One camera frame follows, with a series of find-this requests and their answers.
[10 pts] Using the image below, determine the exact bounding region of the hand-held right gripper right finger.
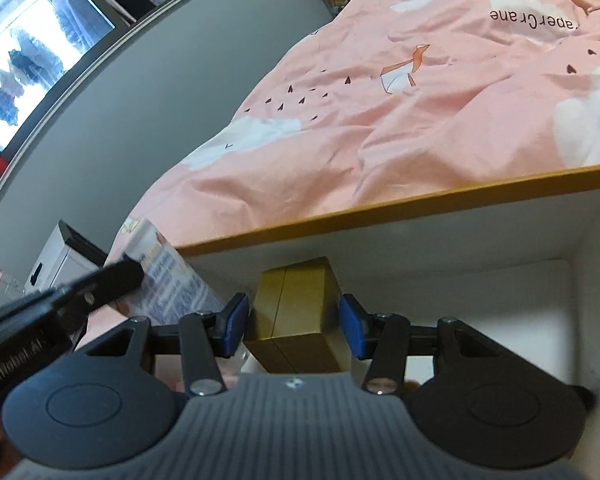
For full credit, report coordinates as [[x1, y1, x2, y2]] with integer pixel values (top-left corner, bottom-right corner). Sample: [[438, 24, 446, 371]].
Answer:
[[338, 294, 506, 395]]

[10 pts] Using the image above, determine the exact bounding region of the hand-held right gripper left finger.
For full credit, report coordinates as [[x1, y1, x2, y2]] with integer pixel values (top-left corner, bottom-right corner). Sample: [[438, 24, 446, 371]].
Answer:
[[87, 292, 251, 397]]

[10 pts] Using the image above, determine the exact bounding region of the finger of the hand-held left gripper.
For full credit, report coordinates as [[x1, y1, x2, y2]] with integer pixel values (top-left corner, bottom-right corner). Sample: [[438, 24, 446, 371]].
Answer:
[[55, 257, 146, 346]]

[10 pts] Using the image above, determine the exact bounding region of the gold box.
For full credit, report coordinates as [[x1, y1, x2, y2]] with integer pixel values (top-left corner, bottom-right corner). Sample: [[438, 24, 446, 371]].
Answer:
[[243, 256, 352, 375]]

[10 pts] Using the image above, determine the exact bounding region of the orange cardboard box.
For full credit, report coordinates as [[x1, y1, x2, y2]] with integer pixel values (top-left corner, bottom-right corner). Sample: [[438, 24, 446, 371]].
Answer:
[[175, 161, 600, 466]]

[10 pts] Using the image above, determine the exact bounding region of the white cabinet black edge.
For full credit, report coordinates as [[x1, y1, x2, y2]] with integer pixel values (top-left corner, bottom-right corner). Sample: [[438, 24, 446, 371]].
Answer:
[[24, 220, 108, 296]]

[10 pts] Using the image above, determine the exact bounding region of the white printed packet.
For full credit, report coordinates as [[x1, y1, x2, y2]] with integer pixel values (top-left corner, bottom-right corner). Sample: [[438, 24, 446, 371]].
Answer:
[[111, 217, 227, 328]]

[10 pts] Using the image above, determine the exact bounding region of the pink printed blanket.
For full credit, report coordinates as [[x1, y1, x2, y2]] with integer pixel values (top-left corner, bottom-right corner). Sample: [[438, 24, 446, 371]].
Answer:
[[70, 0, 600, 356]]

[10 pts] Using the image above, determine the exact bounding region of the row of hanging clothes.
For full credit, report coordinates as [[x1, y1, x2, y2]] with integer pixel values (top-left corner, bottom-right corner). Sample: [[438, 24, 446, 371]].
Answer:
[[0, 0, 216, 128]]

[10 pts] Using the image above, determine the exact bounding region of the window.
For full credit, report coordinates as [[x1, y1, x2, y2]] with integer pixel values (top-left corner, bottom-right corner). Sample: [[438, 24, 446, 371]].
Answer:
[[0, 0, 131, 156]]

